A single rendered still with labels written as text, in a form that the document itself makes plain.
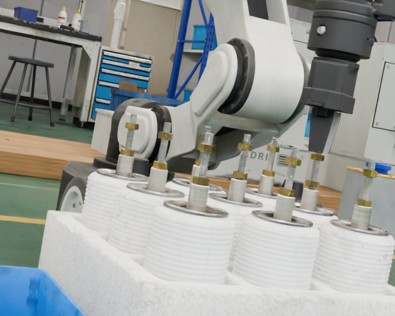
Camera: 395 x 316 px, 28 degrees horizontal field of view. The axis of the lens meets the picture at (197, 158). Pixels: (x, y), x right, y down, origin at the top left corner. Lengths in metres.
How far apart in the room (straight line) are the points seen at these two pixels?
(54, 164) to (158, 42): 4.70
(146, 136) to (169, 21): 5.90
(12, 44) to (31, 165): 6.55
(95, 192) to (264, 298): 0.32
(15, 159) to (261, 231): 2.05
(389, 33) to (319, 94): 8.07
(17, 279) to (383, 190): 0.57
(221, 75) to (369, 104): 2.36
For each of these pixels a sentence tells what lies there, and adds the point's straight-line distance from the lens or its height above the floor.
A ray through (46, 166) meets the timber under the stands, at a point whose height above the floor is 0.04.
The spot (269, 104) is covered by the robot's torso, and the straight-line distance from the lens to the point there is 1.44.
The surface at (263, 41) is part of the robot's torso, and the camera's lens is 1.47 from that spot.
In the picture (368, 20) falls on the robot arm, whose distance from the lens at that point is 1.09.
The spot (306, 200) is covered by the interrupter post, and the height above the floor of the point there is 0.27.
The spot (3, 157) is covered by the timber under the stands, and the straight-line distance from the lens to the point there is 2.89.
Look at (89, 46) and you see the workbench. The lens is 6.51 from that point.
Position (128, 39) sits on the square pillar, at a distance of 7.43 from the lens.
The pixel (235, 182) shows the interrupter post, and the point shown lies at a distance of 1.05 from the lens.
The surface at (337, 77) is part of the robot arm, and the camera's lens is 1.07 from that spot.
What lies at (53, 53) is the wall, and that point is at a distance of 9.53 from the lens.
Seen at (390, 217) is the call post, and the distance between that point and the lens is 1.27.
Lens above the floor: 0.37
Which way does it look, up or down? 4 degrees down
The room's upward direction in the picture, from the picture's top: 10 degrees clockwise
